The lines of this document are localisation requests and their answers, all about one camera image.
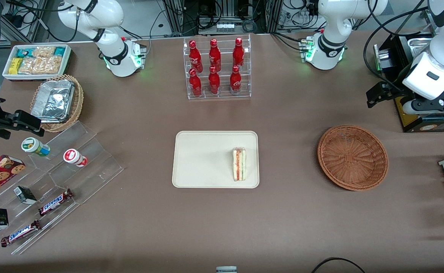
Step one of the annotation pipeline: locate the green lid yogurt cup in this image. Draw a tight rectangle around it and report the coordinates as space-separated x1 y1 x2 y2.
21 137 50 157

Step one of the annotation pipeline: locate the clear acrylic tiered shelf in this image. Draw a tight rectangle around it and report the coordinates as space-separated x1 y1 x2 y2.
0 121 124 255

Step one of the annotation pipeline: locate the metal wire rack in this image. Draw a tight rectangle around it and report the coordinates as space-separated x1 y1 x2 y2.
421 5 436 36

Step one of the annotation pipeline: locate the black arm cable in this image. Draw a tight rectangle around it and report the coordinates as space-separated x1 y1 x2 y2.
363 0 435 94

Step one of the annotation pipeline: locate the triangular sandwich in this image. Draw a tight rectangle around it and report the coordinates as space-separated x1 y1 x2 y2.
232 147 247 182

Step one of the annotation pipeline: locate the brown wicker basket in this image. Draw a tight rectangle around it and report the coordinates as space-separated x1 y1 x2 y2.
317 125 389 191

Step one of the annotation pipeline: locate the red lid yogurt cup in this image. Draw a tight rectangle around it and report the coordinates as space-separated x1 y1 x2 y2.
63 149 88 167

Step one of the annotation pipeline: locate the black appliance with yellow panel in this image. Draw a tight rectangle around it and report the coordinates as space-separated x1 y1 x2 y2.
373 34 444 133

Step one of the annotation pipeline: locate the white snack bin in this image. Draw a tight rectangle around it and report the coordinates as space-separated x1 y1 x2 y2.
3 44 72 81

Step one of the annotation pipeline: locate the small dark green carton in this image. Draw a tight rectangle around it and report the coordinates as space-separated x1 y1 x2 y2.
14 186 37 205

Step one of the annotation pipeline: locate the Snickers chocolate bar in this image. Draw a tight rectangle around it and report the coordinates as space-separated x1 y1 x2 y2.
38 189 74 217
1 220 41 248

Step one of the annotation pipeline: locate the beige rectangular tray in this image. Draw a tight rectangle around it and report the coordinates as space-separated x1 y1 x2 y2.
172 131 260 189

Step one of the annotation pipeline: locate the stack of foil trays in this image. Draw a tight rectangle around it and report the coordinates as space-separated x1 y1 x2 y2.
31 80 75 123

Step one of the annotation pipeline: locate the red cola bottle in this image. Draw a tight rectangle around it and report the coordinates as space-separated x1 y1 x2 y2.
230 65 242 94
209 39 221 72
189 68 202 97
189 40 203 73
208 66 221 95
232 37 245 69

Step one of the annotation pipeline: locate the black table cable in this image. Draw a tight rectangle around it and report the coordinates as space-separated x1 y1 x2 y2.
312 257 366 273

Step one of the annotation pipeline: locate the clear acrylic bottle rack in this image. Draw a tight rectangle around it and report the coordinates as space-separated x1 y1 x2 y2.
183 34 252 100

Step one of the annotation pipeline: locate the light tan wicker basket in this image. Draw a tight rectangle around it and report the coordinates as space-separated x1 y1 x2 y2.
30 74 84 133

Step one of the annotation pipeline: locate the clear bag of crackers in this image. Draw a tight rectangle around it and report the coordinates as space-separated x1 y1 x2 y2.
32 46 56 58
19 56 62 75

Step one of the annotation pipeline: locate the aluminium frame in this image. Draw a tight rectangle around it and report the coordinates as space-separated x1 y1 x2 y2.
163 0 284 35

